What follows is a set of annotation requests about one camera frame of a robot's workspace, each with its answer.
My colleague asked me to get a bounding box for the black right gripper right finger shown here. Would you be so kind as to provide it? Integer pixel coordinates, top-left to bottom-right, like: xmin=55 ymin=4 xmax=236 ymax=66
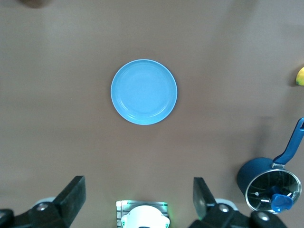
xmin=190 ymin=177 xmax=288 ymax=228

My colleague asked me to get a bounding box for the dark blue saucepan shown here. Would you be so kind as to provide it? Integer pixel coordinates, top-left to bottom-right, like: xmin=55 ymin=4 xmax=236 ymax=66
xmin=237 ymin=117 xmax=304 ymax=214

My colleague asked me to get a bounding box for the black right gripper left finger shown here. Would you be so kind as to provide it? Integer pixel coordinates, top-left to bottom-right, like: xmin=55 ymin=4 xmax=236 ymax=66
xmin=0 ymin=175 xmax=86 ymax=228

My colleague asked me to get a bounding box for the glass lid blue knob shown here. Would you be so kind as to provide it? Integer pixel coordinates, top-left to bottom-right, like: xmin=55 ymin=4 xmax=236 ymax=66
xmin=245 ymin=169 xmax=302 ymax=214

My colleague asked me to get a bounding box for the blue plate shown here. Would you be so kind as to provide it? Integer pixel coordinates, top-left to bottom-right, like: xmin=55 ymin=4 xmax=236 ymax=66
xmin=110 ymin=59 xmax=178 ymax=126

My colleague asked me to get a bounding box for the yellow lemon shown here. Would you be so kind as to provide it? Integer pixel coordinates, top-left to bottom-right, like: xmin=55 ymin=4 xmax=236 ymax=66
xmin=295 ymin=66 xmax=304 ymax=86

